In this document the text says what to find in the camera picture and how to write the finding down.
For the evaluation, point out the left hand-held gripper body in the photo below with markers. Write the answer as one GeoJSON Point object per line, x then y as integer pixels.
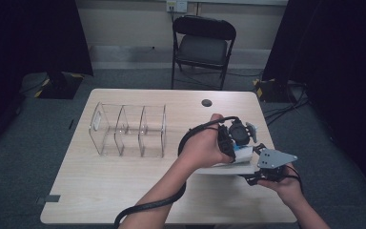
{"type": "Point", "coordinates": [239, 132]}

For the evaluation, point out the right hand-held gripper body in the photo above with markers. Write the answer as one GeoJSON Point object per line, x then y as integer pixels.
{"type": "Point", "coordinates": [274, 159]}

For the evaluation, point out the blue and white book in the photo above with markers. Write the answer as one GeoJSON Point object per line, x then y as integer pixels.
{"type": "Point", "coordinates": [228, 170]}

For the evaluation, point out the clear acrylic book rack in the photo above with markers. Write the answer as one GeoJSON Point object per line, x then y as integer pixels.
{"type": "Point", "coordinates": [108, 140]}

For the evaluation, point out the person's left hand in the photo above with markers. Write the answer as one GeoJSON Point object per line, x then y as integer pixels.
{"type": "Point", "coordinates": [201, 149]}

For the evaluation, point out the person's right hand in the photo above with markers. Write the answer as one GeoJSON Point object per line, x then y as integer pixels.
{"type": "Point", "coordinates": [289, 191]}

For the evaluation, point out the black stand base, striped tape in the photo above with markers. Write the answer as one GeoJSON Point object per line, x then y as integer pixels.
{"type": "Point", "coordinates": [273, 90]}
{"type": "Point", "coordinates": [57, 86]}

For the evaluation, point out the black folding chair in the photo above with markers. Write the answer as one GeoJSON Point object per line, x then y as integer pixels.
{"type": "Point", "coordinates": [201, 49]}

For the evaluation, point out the black curtain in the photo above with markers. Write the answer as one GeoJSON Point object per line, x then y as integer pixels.
{"type": "Point", "coordinates": [340, 63]}
{"type": "Point", "coordinates": [28, 38]}

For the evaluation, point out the small black floor tape strip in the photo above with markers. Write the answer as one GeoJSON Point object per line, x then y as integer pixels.
{"type": "Point", "coordinates": [71, 124]}

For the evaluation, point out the black tape strip on table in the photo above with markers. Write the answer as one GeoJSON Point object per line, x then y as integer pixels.
{"type": "Point", "coordinates": [51, 198]}

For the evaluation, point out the white wall outlet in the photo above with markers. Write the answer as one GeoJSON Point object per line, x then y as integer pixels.
{"type": "Point", "coordinates": [177, 5]}

